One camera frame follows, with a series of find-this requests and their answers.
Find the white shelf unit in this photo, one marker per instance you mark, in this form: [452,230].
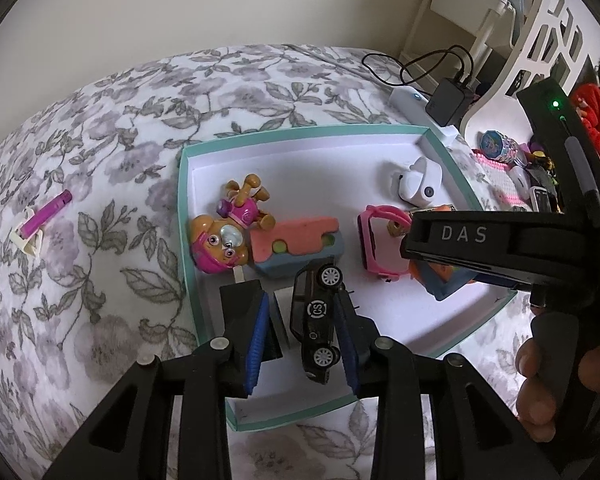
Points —
[495,24]

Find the black rectangular charger block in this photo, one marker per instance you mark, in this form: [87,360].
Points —
[247,321]

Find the smartphone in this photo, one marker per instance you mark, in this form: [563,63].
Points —
[542,201]

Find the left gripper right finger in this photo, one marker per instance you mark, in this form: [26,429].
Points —
[476,436]

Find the black toy car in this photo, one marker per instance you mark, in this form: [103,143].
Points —
[312,317]

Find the white computer mouse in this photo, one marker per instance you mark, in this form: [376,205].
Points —
[520,180]

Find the white power strip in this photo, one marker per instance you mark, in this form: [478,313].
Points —
[412,105]

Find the white cutout basket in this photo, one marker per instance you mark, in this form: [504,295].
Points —
[557,39]

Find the purple lighter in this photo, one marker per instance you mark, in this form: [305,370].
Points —
[45,214]

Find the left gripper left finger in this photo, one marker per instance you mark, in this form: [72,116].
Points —
[127,435]

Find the white cube charger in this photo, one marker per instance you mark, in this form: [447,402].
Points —
[281,311]

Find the white kids smartwatch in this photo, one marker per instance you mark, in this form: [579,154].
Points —
[420,183]

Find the pink blue toy box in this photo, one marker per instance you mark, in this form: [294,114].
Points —
[293,244]

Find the pink kids smartwatch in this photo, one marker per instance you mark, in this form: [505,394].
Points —
[381,255]

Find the black power adapter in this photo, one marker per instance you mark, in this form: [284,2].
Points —
[449,102]

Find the orange puppy toy figure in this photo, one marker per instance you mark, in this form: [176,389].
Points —
[219,243]

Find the blue orange toy knife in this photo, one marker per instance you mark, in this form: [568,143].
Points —
[440,280]

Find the pink white knitted mat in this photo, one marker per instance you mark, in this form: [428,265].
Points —
[501,187]

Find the teal white box tray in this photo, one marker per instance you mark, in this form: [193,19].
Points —
[321,180]

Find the cream hair claw clip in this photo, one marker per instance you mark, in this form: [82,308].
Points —
[31,246]

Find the person's right hand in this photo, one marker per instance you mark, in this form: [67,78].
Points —
[535,405]

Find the floral grey white blanket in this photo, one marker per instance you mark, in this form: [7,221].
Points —
[108,287]

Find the gold black patterned bar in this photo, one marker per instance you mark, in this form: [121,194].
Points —
[398,229]

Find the red white glue bottle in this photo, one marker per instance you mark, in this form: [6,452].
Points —
[442,208]

